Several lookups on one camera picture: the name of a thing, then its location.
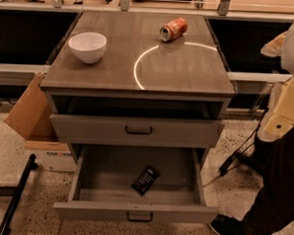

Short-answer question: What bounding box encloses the grey drawer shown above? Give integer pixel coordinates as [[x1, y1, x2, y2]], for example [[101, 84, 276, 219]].
[[50, 114, 224, 148], [53, 145, 217, 223]]

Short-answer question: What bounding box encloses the grey drawer cabinet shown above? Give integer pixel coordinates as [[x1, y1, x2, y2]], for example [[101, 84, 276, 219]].
[[40, 11, 236, 162]]

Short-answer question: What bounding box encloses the black snack packet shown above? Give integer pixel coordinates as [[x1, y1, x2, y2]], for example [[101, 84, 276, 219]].
[[131, 166, 160, 196]]

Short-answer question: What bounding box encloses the orange soda can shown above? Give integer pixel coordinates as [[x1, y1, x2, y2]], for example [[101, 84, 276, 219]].
[[159, 18, 187, 42]]

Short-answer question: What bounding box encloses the white ceramic bowl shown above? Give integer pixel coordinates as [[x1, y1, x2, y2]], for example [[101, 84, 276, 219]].
[[68, 33, 107, 64]]

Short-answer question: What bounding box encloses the brown cardboard box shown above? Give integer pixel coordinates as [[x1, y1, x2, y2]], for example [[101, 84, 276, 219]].
[[5, 72, 76, 172]]

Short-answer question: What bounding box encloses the person in dark trousers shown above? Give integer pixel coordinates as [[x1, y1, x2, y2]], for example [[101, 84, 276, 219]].
[[208, 72, 294, 235]]

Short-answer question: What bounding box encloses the black sneaker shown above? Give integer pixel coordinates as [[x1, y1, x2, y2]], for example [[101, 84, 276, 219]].
[[209, 214, 245, 235]]

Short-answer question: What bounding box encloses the black metal stand leg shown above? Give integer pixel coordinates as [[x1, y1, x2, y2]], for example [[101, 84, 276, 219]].
[[0, 154, 37, 235]]

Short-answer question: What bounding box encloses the black floor cable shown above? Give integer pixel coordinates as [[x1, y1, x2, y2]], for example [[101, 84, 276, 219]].
[[203, 106, 270, 191]]

